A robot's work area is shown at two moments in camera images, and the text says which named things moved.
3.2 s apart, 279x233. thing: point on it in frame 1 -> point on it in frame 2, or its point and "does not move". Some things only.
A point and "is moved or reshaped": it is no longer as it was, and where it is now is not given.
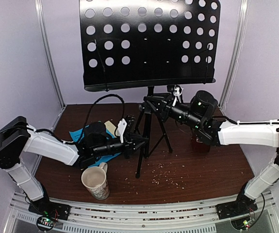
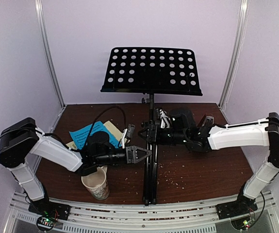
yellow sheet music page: (110, 126) does not move
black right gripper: (163, 107) -> (154, 132)
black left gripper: (129, 142) -> (131, 153)
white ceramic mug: (94, 179) does not move
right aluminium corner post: (238, 48) does not move
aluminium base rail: (200, 219) does not move
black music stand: (132, 43) is moved or reshaped
